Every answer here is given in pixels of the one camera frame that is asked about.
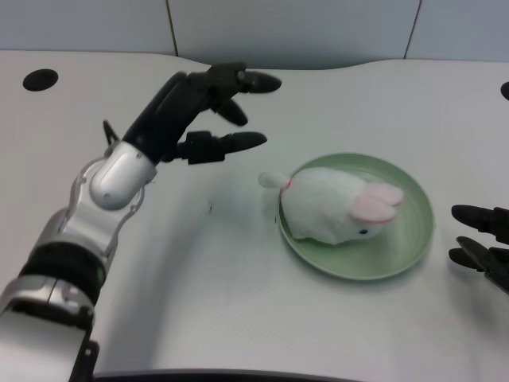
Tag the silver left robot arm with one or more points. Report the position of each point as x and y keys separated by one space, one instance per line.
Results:
x=75 y=238

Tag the green round plate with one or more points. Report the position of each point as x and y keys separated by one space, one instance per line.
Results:
x=413 y=235

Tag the white plush rabbit doll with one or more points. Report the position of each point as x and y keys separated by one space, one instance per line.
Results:
x=338 y=209

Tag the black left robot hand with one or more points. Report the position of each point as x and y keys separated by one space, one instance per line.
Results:
x=187 y=115

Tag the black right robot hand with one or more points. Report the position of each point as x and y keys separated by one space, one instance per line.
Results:
x=483 y=242

